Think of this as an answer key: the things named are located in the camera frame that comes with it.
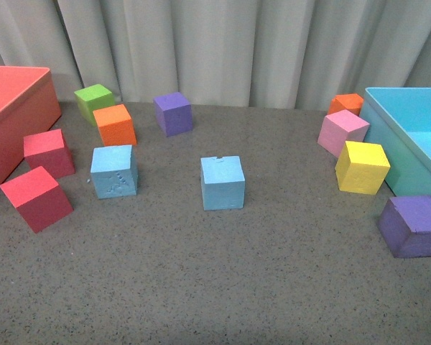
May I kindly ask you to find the light blue cube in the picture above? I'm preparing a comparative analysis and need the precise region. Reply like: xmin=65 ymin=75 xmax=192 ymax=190
xmin=200 ymin=156 xmax=246 ymax=211
xmin=91 ymin=144 xmax=139 ymax=199

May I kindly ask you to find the purple foam cube rear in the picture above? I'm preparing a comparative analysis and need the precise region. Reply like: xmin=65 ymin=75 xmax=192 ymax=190
xmin=153 ymin=92 xmax=193 ymax=137

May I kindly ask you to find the purple foam cube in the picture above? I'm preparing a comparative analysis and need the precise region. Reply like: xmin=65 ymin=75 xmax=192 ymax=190
xmin=153 ymin=92 xmax=193 ymax=137
xmin=377 ymin=195 xmax=431 ymax=258

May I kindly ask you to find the orange foam cube left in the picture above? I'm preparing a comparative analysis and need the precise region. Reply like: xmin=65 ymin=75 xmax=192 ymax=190
xmin=93 ymin=104 xmax=137 ymax=146

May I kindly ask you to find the orange foam cube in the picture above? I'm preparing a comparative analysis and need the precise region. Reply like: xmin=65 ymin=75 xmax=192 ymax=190
xmin=93 ymin=104 xmax=137 ymax=146
xmin=328 ymin=93 xmax=363 ymax=116

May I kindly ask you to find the pink foam cube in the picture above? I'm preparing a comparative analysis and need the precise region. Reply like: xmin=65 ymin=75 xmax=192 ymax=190
xmin=318 ymin=110 xmax=370 ymax=158

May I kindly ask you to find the green foam cube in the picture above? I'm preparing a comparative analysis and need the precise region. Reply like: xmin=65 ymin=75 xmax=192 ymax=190
xmin=74 ymin=84 xmax=116 ymax=127

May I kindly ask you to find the grey curtain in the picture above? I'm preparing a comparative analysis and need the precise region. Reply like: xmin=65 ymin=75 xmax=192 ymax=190
xmin=0 ymin=1 xmax=431 ymax=110

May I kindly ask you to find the yellow foam cube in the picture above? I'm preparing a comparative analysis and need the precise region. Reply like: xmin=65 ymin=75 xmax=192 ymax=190
xmin=335 ymin=141 xmax=391 ymax=195

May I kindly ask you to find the orange foam cube right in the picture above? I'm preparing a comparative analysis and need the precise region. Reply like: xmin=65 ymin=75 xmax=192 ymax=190
xmin=328 ymin=93 xmax=363 ymax=116

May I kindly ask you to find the red foam cube rear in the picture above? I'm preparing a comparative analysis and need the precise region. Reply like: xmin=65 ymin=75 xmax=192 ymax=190
xmin=24 ymin=129 xmax=75 ymax=179

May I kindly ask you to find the red foam cube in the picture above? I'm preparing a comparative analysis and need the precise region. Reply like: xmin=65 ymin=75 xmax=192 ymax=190
xmin=0 ymin=166 xmax=73 ymax=233
xmin=24 ymin=129 xmax=75 ymax=179

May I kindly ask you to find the red foam cube front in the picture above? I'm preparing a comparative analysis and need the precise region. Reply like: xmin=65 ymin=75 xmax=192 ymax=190
xmin=0 ymin=166 xmax=73 ymax=233

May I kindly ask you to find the purple foam cube right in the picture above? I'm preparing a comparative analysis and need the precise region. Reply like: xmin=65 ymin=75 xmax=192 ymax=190
xmin=377 ymin=195 xmax=431 ymax=258

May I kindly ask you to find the light blue storage box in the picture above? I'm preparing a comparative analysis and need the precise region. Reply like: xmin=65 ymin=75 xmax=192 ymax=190
xmin=360 ymin=87 xmax=431 ymax=197

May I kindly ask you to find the red storage box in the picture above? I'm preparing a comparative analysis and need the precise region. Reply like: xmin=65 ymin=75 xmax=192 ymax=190
xmin=0 ymin=66 xmax=62 ymax=184

